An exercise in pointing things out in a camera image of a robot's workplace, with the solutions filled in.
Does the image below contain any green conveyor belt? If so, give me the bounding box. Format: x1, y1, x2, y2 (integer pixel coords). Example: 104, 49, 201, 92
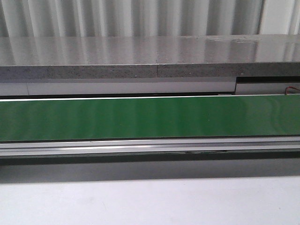
0, 95, 300, 142

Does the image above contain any grey stone countertop slab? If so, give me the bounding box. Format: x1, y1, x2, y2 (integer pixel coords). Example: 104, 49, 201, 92
0, 35, 300, 80

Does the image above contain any red wire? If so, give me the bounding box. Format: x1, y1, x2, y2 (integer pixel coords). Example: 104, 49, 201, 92
284, 86, 300, 96

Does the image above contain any white cabinet front panel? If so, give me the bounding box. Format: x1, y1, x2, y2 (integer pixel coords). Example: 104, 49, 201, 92
0, 76, 300, 97

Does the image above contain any white pleated curtain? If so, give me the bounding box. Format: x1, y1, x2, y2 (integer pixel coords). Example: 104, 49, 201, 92
0, 0, 300, 37

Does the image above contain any aluminium conveyor front rail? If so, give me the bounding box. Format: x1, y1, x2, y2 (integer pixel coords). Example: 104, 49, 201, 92
0, 136, 300, 157

